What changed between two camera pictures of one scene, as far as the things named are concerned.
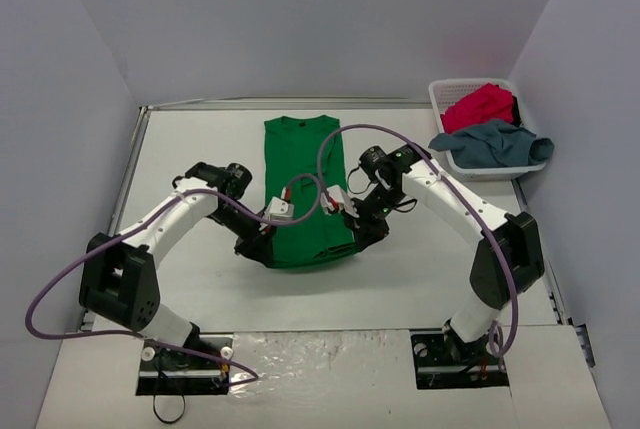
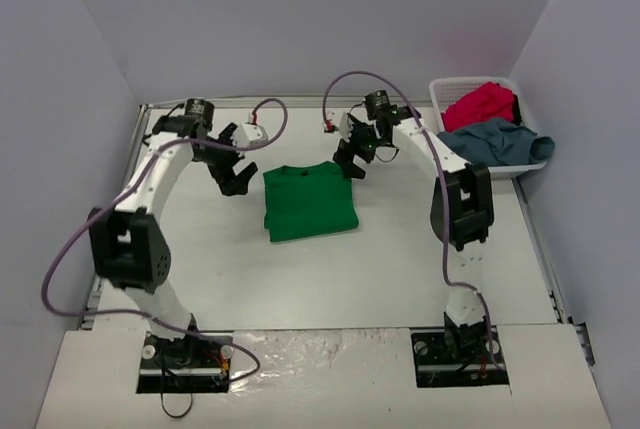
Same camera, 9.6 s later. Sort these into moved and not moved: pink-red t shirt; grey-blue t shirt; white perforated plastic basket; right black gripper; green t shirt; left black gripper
Moved: green t shirt; left black gripper; right black gripper
Not moved: pink-red t shirt; grey-blue t shirt; white perforated plastic basket
